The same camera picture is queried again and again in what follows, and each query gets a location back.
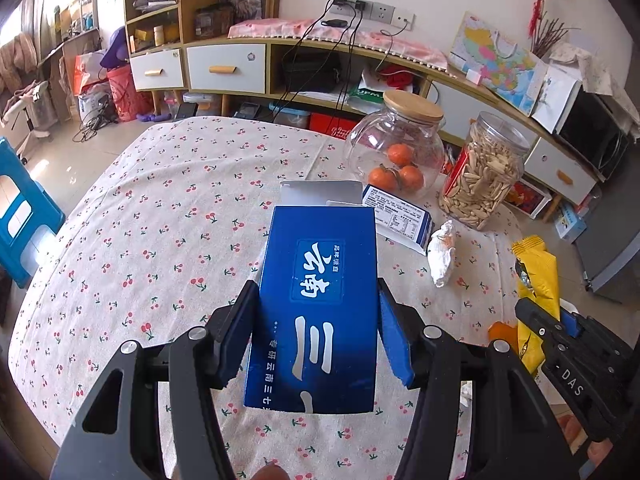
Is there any yellow snack bag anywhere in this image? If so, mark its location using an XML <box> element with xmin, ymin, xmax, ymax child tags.
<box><xmin>512</xmin><ymin>235</ymin><xmax>560</xmax><ymax>375</ymax></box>

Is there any floral cloth on microwave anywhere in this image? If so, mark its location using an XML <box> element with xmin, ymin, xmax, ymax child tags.
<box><xmin>549</xmin><ymin>41</ymin><xmax>639</xmax><ymax>144</ymax></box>

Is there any wooden shelf unit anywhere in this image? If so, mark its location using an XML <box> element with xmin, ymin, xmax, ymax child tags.
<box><xmin>124</xmin><ymin>0</ymin><xmax>219</xmax><ymax>52</ymax></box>

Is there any white box with orange picture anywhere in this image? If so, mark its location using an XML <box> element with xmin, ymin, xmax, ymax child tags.
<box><xmin>504</xmin><ymin>178</ymin><xmax>551</xmax><ymax>219</ymax></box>

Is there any clear jar of biscuit sticks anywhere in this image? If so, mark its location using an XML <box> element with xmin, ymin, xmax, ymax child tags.
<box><xmin>438</xmin><ymin>112</ymin><xmax>530</xmax><ymax>230</ymax></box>

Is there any black microwave oven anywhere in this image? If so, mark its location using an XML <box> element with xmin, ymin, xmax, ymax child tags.
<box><xmin>554</xmin><ymin>89</ymin><xmax>630</xmax><ymax>182</ymax></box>

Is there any orange mandarin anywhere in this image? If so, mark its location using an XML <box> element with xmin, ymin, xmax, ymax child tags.
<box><xmin>368</xmin><ymin>165</ymin><xmax>399</xmax><ymax>193</ymax></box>
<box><xmin>387</xmin><ymin>143</ymin><xmax>413</xmax><ymax>168</ymax></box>
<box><xmin>398</xmin><ymin>165</ymin><xmax>424</xmax><ymax>193</ymax></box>

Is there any grey refrigerator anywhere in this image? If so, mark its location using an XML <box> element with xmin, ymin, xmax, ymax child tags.
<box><xmin>575</xmin><ymin>146</ymin><xmax>640</xmax><ymax>304</ymax></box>

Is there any blue plastic stool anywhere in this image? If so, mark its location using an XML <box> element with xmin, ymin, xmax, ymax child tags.
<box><xmin>1</xmin><ymin>138</ymin><xmax>65</xmax><ymax>288</ymax></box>

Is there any light blue carton box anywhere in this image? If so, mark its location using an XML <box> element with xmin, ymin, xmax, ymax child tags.
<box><xmin>554</xmin><ymin>202</ymin><xmax>586</xmax><ymax>244</ymax></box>

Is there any white wall socket strip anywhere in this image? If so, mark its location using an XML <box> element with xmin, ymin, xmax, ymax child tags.
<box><xmin>329</xmin><ymin>0</ymin><xmax>416</xmax><ymax>30</ymax></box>

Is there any glass teapot with bamboo lid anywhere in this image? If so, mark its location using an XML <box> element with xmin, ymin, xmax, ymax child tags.
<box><xmin>343</xmin><ymin>90</ymin><xmax>445</xmax><ymax>203</ymax></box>

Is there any small blue white box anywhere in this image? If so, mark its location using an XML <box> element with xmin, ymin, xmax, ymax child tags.
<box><xmin>362</xmin><ymin>184</ymin><xmax>434</xmax><ymax>256</ymax></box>

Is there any wooden white tv cabinet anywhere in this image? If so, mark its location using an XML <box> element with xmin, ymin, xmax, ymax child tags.
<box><xmin>130</xmin><ymin>37</ymin><xmax>602</xmax><ymax>212</ymax></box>

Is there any pink lace cloth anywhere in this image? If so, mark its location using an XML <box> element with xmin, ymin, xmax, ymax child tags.
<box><xmin>227</xmin><ymin>18</ymin><xmax>448</xmax><ymax>72</ymax></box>

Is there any dark blue carton box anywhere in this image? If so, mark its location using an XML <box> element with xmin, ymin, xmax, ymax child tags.
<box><xmin>244</xmin><ymin>180</ymin><xmax>378</xmax><ymax>415</ymax></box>

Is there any cherry print tablecloth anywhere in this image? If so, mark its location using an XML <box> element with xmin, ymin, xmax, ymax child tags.
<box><xmin>6</xmin><ymin>115</ymin><xmax>526</xmax><ymax>480</ymax></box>

